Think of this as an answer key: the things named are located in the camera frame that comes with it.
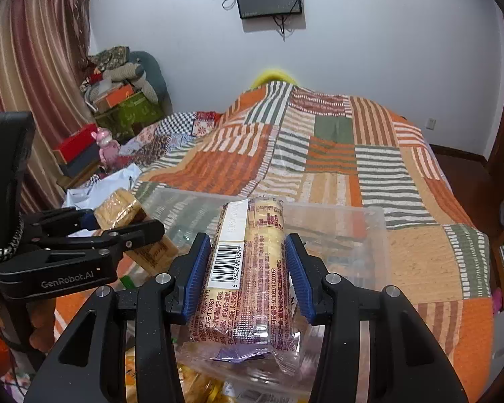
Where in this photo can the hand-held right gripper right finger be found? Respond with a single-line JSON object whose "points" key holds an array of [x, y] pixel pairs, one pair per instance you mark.
{"points": [[299, 279]]}

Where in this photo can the grey knitted plush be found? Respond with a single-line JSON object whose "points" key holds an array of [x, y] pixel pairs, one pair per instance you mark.
{"points": [[130, 73]]}

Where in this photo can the yellow round object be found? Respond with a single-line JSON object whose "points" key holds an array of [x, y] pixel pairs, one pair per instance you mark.
{"points": [[273, 76]]}

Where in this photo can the patterned dark cushion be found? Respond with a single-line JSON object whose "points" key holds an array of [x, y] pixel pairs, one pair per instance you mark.
{"points": [[109, 56]]}

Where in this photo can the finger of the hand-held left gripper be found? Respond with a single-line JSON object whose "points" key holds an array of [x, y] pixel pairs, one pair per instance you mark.
{"points": [[63, 220], [130, 239]]}

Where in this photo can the red box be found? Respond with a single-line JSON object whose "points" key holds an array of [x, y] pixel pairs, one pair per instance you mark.
{"points": [[75, 142]]}

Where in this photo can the checkered patchwork quilt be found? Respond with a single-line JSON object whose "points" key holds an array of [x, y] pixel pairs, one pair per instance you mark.
{"points": [[180, 128]]}

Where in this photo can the yellow orange snack packet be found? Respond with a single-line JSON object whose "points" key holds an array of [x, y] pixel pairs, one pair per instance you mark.
{"points": [[193, 382]]}

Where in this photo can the person's left hand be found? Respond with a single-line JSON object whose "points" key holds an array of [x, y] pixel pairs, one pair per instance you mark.
{"points": [[42, 323]]}

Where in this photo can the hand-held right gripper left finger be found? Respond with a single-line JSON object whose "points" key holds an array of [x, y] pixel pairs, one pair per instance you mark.
{"points": [[196, 279]]}

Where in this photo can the white plastic bag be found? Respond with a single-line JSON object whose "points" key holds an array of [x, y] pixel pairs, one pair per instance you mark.
{"points": [[105, 184]]}

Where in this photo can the green cardboard box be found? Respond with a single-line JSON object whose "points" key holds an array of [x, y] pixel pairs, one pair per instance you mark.
{"points": [[134, 113]]}

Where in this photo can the wall socket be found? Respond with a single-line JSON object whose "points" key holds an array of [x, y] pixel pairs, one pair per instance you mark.
{"points": [[430, 124]]}

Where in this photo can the clear plastic container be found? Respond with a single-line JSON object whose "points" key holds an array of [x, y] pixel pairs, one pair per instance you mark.
{"points": [[344, 235]]}

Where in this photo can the orange cardboard box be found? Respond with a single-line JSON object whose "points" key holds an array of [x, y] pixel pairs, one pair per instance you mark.
{"points": [[117, 94]]}

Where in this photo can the tan cracker packet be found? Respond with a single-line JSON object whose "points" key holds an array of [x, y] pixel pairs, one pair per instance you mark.
{"points": [[117, 210]]}

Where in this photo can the dark grey box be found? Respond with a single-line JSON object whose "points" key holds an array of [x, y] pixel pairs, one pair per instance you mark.
{"points": [[80, 168]]}

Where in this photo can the long biscuit packet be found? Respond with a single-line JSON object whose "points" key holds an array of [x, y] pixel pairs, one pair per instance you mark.
{"points": [[256, 260]]}

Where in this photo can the striped brown curtain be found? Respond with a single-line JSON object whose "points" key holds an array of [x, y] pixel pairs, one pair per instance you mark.
{"points": [[33, 50]]}

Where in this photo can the wooden baseboard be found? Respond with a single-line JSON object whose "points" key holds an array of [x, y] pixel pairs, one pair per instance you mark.
{"points": [[458, 153]]}

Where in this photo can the pink plush toy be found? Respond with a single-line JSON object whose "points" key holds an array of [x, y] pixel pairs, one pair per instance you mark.
{"points": [[107, 145]]}

